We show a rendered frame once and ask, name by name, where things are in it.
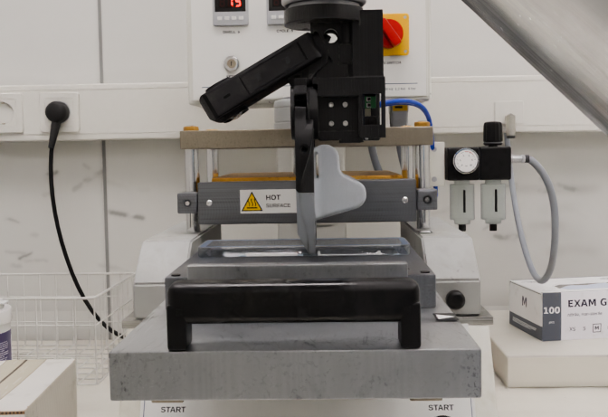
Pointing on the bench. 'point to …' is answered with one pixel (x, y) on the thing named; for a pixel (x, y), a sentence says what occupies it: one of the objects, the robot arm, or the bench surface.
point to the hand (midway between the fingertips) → (304, 235)
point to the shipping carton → (38, 388)
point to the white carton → (560, 308)
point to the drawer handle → (293, 304)
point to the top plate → (215, 138)
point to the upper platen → (295, 175)
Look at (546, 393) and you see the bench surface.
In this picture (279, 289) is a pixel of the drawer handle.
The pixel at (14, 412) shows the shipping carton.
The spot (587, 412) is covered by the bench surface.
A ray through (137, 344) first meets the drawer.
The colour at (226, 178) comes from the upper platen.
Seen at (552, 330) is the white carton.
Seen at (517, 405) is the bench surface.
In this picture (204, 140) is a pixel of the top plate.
